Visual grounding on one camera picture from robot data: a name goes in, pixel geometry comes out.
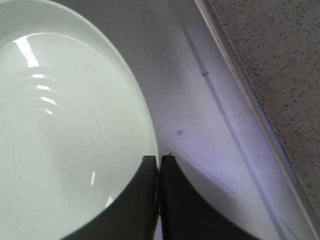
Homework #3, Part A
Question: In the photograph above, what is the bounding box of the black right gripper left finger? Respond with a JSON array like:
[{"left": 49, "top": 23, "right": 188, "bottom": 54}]
[{"left": 64, "top": 155, "right": 158, "bottom": 240}]

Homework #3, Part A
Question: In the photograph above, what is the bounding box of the light green round plate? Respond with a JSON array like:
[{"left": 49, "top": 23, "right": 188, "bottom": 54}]
[{"left": 0, "top": 0, "right": 158, "bottom": 240}]

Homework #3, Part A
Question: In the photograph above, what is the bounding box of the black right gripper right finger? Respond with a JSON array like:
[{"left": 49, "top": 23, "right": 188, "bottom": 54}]
[{"left": 159, "top": 155, "right": 256, "bottom": 240}]

